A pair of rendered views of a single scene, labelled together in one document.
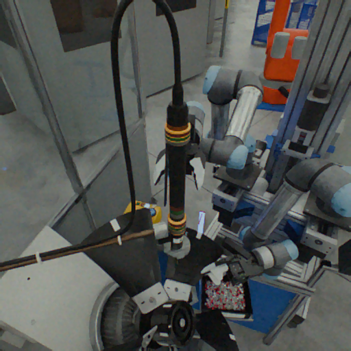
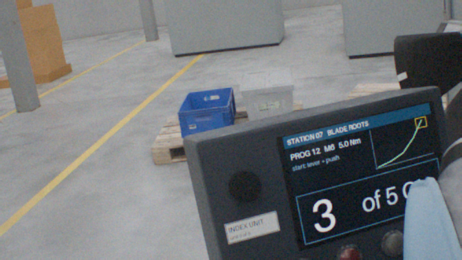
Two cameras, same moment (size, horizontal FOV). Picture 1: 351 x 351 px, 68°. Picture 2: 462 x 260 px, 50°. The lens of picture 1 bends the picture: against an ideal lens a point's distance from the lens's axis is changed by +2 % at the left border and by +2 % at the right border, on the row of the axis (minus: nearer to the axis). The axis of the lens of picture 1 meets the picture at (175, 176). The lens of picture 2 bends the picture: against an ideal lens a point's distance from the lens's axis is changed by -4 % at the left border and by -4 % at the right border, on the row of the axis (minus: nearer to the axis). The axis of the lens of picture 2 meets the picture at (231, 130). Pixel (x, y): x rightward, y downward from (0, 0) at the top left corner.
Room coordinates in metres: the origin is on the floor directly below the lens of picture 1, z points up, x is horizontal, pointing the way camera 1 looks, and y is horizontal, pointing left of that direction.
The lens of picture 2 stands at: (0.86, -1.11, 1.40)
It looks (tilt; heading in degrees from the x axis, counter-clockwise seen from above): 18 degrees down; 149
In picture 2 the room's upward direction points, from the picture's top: 9 degrees counter-clockwise
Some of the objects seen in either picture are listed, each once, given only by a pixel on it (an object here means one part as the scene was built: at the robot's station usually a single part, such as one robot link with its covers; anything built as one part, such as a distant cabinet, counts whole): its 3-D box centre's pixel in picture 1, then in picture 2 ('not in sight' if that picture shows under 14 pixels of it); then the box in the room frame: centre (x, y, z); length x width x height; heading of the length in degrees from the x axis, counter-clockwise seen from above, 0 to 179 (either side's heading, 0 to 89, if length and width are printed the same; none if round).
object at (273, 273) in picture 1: (269, 262); not in sight; (0.53, -0.38, 1.08); 0.11 x 0.08 x 0.11; 27
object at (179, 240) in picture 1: (177, 192); not in sight; (0.37, 0.00, 1.65); 0.04 x 0.04 x 0.46
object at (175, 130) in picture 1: (177, 132); not in sight; (0.37, 0.00, 1.80); 0.04 x 0.04 x 0.03
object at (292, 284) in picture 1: (216, 261); not in sight; (0.68, -0.21, 0.82); 0.90 x 0.04 x 0.08; 71
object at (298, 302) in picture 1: (282, 321); not in sight; (0.54, -0.62, 0.39); 0.04 x 0.04 x 0.78; 71
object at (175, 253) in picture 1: (173, 236); not in sight; (0.37, 0.01, 1.50); 0.09 x 0.07 x 0.10; 106
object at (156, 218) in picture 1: (142, 216); not in sight; (0.81, 0.16, 1.02); 0.16 x 0.10 x 0.11; 71
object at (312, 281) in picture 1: (318, 274); not in sight; (0.54, -0.62, 0.96); 0.03 x 0.03 x 0.20; 71
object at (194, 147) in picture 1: (184, 152); not in sight; (0.53, -0.02, 1.63); 0.12 x 0.08 x 0.09; 171
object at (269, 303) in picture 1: (210, 292); not in sight; (0.68, -0.21, 0.45); 0.82 x 0.02 x 0.66; 71
